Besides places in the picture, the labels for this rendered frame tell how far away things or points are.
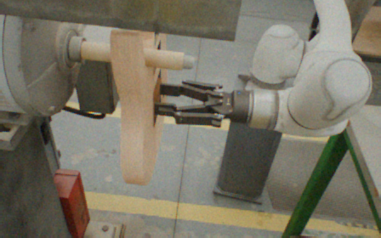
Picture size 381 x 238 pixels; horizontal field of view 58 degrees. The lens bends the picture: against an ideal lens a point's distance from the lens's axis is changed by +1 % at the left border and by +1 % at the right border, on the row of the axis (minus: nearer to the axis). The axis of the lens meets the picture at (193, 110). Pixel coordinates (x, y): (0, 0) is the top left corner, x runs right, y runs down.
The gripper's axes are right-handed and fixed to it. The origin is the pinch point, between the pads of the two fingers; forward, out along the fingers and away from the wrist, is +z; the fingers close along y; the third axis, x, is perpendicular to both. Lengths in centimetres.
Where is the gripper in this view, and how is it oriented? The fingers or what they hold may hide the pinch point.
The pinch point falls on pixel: (158, 98)
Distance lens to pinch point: 77.6
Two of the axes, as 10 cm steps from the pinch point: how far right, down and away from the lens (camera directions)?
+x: 0.7, -7.9, -6.2
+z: -9.9, -1.1, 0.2
